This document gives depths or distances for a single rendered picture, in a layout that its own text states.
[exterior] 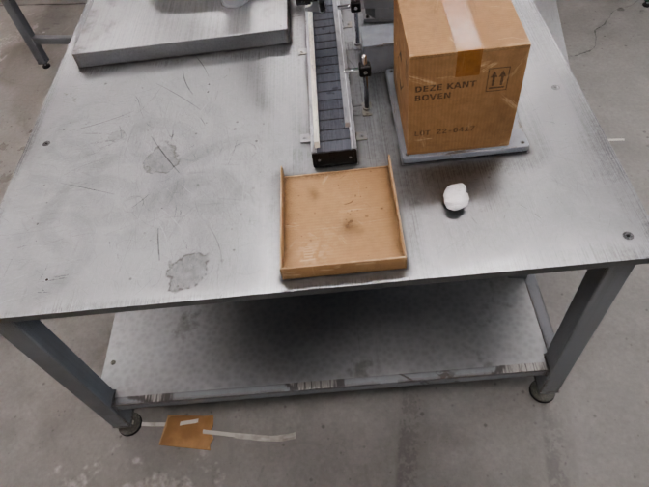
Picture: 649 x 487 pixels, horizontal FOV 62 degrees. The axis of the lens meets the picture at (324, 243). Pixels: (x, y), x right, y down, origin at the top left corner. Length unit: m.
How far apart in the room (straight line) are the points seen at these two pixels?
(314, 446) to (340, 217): 0.88
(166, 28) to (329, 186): 0.85
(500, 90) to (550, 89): 0.35
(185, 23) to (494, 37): 1.03
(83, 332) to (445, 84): 1.66
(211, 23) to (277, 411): 1.27
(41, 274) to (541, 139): 1.21
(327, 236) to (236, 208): 0.24
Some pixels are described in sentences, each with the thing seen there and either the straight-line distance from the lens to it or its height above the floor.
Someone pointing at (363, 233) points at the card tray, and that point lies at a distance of 1.19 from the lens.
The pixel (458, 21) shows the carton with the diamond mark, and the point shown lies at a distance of 1.26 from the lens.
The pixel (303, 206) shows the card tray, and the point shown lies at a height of 0.83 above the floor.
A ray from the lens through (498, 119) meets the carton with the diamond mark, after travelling 1.31.
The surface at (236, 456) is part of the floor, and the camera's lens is 1.90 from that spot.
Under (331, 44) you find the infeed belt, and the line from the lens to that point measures 1.66.
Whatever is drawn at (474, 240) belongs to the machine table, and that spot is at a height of 0.83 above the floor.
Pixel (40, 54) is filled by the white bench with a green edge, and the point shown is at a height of 0.10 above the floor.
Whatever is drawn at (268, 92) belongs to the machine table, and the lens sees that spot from 1.60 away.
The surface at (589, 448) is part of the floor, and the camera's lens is 1.95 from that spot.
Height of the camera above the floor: 1.77
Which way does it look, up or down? 52 degrees down
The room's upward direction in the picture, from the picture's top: 10 degrees counter-clockwise
